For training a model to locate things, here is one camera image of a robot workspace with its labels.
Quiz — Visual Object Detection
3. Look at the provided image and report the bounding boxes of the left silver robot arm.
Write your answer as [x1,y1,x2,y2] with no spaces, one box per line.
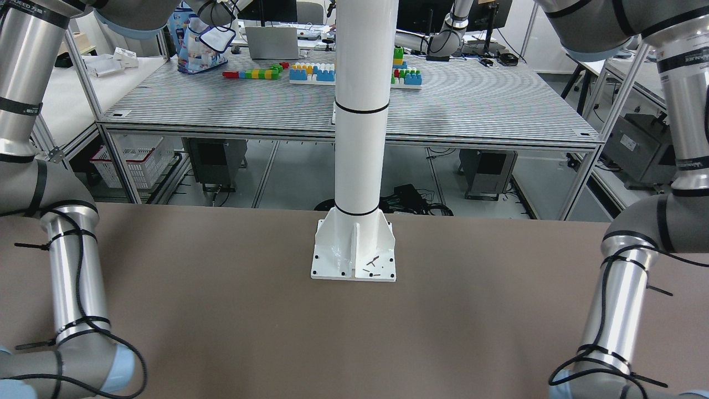
[539,1,708,398]

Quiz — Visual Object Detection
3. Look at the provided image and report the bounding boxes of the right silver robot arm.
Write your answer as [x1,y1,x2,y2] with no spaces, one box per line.
[1,1,177,398]

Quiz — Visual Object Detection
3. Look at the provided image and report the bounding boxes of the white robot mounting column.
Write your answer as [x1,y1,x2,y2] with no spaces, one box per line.
[310,1,398,282]

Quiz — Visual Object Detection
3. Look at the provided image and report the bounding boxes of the striped grey work table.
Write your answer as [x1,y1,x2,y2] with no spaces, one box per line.
[97,47,604,222]

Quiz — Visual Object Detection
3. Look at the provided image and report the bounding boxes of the colourful building blocks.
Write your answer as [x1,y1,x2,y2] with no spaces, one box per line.
[221,47,423,89]

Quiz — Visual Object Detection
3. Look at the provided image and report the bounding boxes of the silver laptop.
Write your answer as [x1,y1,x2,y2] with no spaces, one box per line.
[245,26,300,60]

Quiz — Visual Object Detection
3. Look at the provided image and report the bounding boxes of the white plastic crate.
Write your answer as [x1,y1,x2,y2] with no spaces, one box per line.
[90,135,174,190]

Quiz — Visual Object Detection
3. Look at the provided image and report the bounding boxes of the blue white bag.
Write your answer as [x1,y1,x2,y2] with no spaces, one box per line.
[168,7,237,75]

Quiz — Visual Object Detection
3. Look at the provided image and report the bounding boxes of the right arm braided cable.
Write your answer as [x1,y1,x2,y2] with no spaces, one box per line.
[0,208,149,399]

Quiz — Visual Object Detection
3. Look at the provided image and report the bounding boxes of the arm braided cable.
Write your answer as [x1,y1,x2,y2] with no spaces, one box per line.
[548,249,709,399]
[0,208,149,399]

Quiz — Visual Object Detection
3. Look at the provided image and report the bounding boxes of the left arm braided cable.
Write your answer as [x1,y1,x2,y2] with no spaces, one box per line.
[548,249,709,399]

